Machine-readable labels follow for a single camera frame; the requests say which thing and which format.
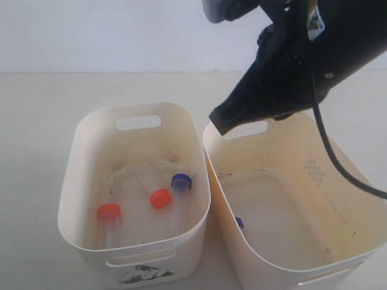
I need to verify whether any orange cap tube labelled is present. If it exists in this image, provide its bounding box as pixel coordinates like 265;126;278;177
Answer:
138;169;172;210

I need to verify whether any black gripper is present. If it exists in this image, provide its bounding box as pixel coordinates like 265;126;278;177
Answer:
208;0;333;136

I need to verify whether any black cable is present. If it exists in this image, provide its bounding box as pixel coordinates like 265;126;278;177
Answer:
299;0;387;199

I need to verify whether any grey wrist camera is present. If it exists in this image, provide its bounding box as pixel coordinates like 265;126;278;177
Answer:
202;0;273;24

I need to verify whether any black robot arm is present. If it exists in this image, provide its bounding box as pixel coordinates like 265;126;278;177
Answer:
203;1;386;134

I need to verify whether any blue cap tube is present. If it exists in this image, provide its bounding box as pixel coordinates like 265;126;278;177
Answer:
170;173;192;236
235;217;245;234

